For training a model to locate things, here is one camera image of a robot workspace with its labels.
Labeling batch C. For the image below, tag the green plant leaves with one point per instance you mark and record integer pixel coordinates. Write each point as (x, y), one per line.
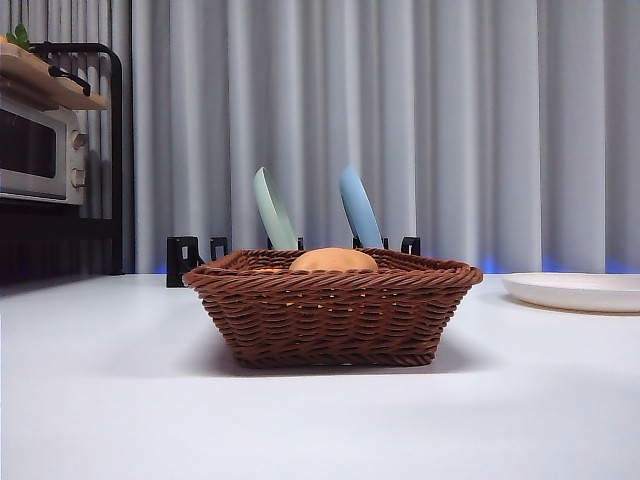
(19, 36)

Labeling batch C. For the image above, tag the pale green plate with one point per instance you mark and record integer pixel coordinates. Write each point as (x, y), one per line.
(272, 215)

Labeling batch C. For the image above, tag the black dish rack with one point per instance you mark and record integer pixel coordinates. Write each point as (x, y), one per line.
(180, 260)

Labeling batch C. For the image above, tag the cream white plate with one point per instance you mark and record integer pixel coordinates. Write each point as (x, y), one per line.
(575, 292)

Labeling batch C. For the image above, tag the brown potato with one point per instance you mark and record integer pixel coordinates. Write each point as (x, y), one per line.
(332, 260)

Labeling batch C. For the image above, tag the brown wicker basket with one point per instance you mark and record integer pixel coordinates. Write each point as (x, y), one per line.
(330, 320)

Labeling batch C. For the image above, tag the silver toaster oven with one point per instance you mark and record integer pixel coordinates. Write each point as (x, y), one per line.
(30, 150)

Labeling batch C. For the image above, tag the grey pleated curtain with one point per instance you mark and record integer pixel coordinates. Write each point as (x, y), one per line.
(475, 125)

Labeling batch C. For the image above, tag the pale blue plate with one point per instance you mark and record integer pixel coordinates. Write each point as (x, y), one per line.
(360, 210)

